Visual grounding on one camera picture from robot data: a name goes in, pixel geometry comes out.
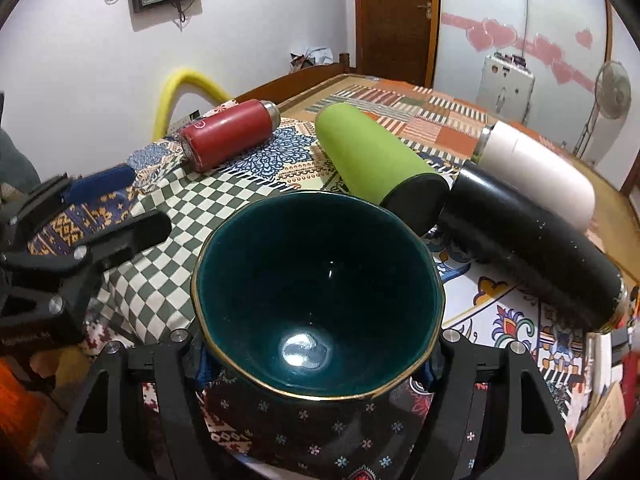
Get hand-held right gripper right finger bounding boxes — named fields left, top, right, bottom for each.
left=400, top=327, right=583, bottom=480

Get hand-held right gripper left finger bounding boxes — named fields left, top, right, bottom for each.
left=50, top=330, right=221, bottom=480

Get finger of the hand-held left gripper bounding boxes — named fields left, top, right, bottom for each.
left=0, top=210, right=172, bottom=333
left=10, top=166, right=138, bottom=223

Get teal cup with gold rim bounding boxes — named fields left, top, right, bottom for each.
left=191, top=191, right=447, bottom=401

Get orange cloth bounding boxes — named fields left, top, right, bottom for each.
left=0, top=360, right=36, bottom=453

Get yellow foam tube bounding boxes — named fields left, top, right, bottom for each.
left=152, top=67, right=233, bottom=141

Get red bottle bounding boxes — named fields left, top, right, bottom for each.
left=179, top=100, right=282, bottom=173

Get patchwork printed cloth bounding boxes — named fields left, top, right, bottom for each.
left=27, top=77, right=601, bottom=480

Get black bottle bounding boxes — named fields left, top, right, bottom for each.
left=437, top=161, right=628, bottom=335

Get cardboard box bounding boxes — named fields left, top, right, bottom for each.
left=570, top=380, right=632, bottom=480

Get white bottle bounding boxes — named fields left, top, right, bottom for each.
left=472, top=121, right=596, bottom=233

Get wooden headboard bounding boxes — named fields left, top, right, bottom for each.
left=235, top=52, right=356, bottom=106

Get green bottle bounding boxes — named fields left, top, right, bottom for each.
left=315, top=102, right=451, bottom=236

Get crumpled cloth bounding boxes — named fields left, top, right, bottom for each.
left=290, top=46, right=335, bottom=68

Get white appliance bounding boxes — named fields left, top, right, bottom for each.
left=475, top=52, right=536, bottom=123

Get brown wooden door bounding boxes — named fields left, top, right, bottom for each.
left=354, top=0, right=442, bottom=88

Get standing fan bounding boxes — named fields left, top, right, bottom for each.
left=575, top=60, right=632, bottom=161

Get pink heart wall decals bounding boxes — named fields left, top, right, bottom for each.
left=442, top=12, right=593, bottom=86

